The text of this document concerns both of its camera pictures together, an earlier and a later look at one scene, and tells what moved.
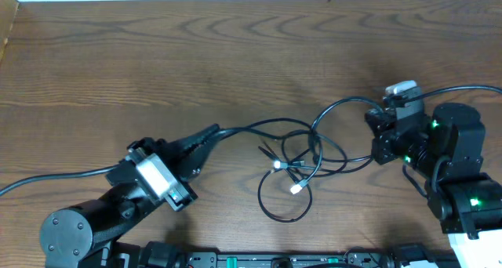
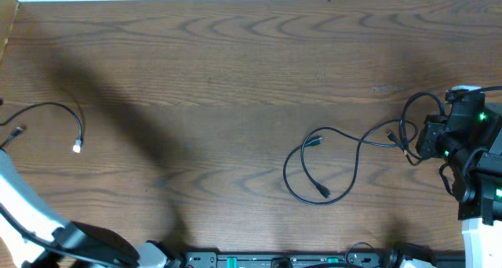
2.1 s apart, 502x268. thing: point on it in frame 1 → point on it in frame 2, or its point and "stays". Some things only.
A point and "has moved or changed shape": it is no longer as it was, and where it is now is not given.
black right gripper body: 381,141 → 429,137
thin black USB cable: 280,164 → 318,184
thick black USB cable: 311,126 has moved or changed shape
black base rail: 349,258 stays
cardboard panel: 8,9 stays
